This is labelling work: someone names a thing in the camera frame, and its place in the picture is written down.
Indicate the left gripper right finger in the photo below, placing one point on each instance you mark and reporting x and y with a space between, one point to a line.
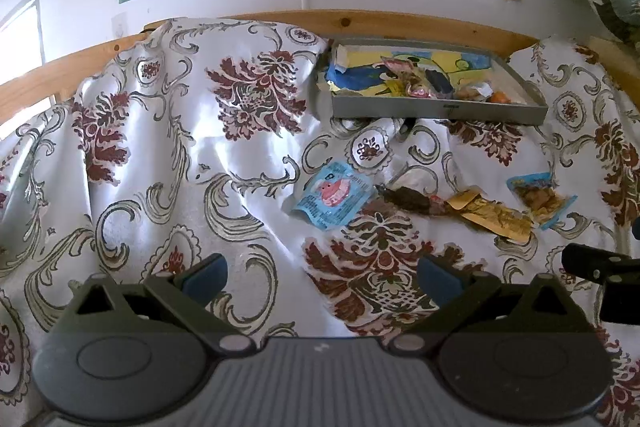
459 296

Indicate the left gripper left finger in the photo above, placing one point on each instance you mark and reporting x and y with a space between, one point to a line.
186 295

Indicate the gold foil snack packet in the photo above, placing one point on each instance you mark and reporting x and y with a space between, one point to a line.
495 217

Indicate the dark brown snack wrapper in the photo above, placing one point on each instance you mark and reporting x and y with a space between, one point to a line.
407 199

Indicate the blue packet of brown chips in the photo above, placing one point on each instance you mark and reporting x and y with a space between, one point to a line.
538 192

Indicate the light blue pig snack packet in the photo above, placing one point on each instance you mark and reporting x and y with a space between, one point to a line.
334 196

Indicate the orange mandarin fruit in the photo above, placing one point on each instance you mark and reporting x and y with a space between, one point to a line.
500 98

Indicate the clear round biscuit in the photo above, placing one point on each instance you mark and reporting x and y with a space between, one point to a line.
474 92

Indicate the clear bag of chocolate balls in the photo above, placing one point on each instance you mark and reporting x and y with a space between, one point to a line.
417 84

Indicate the dark blue sachet packet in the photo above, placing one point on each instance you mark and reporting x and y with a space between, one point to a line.
440 83

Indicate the yellow snack packet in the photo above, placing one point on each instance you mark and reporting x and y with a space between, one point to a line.
395 88

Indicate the floral white bed sheet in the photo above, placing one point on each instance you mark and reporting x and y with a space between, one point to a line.
200 140

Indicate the grey tray with painting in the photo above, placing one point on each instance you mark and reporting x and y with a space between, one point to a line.
353 78

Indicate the white wall socket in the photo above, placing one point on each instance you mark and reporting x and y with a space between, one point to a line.
120 25

